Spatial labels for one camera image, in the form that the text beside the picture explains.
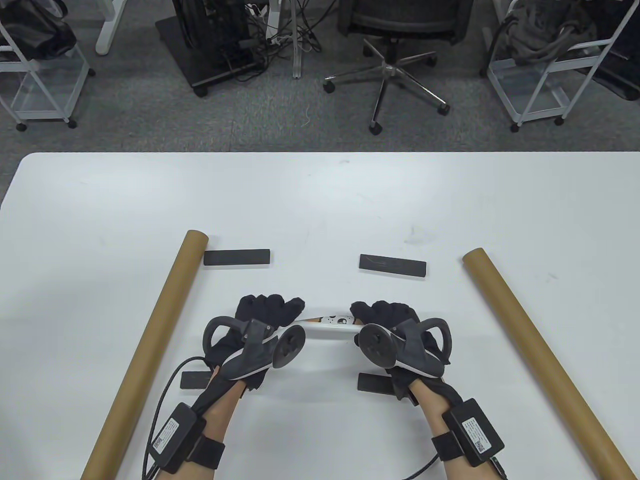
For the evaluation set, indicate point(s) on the person's right hand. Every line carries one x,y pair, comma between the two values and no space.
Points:
387,315

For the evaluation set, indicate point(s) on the person's left hand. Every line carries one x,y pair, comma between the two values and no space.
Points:
265,310

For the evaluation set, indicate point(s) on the black bar weight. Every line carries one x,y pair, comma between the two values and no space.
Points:
237,258
392,265
372,383
196,380

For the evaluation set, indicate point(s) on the colourful cartoon grid poster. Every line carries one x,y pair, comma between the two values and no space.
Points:
330,327

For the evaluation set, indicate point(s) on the brown cardboard mailing tube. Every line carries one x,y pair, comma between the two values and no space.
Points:
525,330
165,300

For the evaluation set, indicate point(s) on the person's left forearm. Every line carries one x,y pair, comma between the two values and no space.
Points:
222,415

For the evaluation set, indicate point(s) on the person's right forearm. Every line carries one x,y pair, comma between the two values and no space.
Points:
435,412

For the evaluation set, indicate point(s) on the black wrist sensor box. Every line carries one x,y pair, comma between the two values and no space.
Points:
474,434
175,439

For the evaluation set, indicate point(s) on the black office chair chrome base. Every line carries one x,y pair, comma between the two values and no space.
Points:
387,70

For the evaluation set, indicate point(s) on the white desk leg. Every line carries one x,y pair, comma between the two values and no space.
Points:
298,55
107,30

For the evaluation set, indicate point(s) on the black wheeled equipment stand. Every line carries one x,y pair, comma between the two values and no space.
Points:
210,45

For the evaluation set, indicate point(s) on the white wheeled cart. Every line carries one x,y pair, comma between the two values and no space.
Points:
45,95
535,85

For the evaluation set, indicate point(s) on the grey crumpled cloth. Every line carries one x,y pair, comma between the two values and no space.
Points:
545,30

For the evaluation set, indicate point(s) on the black bag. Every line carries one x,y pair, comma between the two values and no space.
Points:
30,30

